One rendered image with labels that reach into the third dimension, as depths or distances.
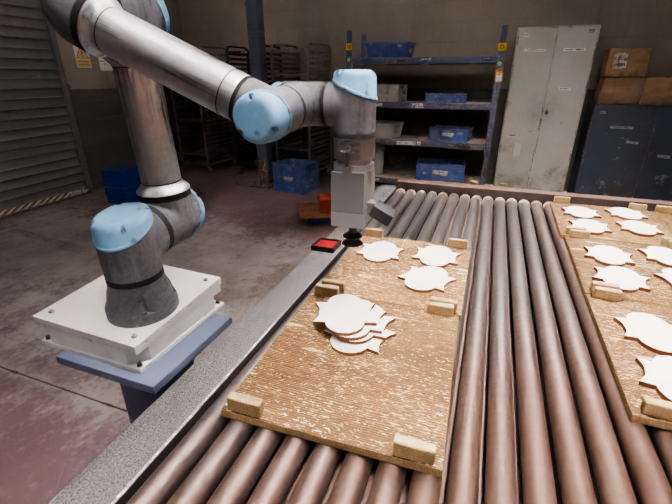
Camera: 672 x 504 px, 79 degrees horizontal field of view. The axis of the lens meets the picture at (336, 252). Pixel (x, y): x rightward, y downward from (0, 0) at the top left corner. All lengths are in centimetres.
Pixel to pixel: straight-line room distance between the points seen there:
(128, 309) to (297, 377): 39
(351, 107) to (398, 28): 546
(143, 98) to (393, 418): 76
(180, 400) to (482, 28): 567
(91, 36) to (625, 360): 108
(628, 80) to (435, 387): 521
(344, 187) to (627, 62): 510
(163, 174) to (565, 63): 493
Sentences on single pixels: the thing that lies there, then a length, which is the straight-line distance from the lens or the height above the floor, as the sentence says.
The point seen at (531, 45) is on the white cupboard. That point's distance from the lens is 545.
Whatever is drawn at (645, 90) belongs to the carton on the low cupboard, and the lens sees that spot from 577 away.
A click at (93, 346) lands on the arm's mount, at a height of 90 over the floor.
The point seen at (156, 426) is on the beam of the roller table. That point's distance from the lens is 76.
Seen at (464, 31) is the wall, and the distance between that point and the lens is 603.
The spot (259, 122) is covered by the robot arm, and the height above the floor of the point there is 137.
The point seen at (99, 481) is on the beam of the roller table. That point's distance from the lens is 72.
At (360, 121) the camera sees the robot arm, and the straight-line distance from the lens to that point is 72.
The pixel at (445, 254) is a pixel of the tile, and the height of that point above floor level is 94.
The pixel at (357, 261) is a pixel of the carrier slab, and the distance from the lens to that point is 117.
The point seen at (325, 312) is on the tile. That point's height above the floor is 97.
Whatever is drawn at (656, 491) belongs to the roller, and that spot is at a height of 92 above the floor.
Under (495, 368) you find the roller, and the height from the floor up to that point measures 92.
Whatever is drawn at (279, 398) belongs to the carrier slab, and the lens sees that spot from 73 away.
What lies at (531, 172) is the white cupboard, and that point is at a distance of 557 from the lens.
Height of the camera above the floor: 143
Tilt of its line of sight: 24 degrees down
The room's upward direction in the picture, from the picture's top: straight up
